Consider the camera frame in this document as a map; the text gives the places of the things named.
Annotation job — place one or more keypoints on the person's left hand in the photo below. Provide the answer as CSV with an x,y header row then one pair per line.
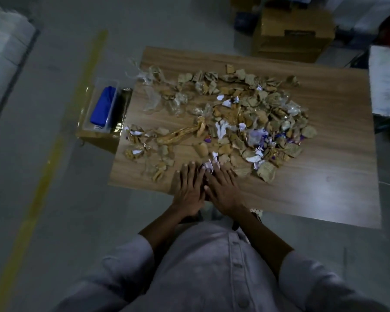
x,y
188,191

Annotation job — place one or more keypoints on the person's right hand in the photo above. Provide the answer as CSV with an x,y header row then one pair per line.
x,y
224,191

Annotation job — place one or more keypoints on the pile of cardboard paper scraps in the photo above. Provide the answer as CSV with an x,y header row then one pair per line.
x,y
247,120

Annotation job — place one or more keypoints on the person's left forearm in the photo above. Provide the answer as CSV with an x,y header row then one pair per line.
x,y
165,227

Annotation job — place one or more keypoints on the person's right forearm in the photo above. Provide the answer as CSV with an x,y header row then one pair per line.
x,y
263,240

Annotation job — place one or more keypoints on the light denim shirt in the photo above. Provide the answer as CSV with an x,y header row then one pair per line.
x,y
208,272

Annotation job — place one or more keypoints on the taped brown cardboard box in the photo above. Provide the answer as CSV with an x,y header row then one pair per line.
x,y
100,142

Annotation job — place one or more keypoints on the clear plastic box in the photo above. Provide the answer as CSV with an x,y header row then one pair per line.
x,y
97,128

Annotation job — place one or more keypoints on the wooden table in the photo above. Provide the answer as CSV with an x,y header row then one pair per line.
x,y
338,159

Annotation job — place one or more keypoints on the blue cloth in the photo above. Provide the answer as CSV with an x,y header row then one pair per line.
x,y
102,107

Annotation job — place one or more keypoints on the dark blue small box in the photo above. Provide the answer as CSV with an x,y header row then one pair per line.
x,y
245,22

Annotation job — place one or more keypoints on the black box with white label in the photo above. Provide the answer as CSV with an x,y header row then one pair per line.
x,y
386,81

